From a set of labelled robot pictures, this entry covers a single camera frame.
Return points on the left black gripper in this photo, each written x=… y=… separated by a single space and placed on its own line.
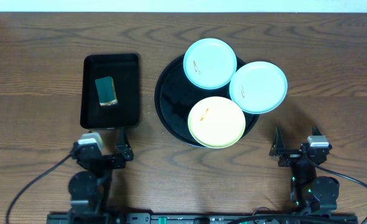
x=107 y=157

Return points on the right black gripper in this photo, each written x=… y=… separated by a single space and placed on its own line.
x=295 y=154

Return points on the green yellow sponge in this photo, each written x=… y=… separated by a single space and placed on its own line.
x=106 y=91

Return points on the light blue plate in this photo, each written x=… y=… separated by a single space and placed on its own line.
x=258 y=87
x=209 y=63

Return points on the yellow plate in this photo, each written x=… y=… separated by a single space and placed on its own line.
x=216 y=122

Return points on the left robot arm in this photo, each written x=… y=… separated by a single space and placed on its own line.
x=89 y=189

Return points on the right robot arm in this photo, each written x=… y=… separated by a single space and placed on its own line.
x=313 y=194

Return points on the black rectangular tray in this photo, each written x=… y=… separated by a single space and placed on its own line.
x=124 y=69

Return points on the light blue plate back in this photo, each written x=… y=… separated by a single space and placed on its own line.
x=209 y=63

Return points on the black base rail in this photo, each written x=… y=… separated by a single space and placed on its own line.
x=147 y=218

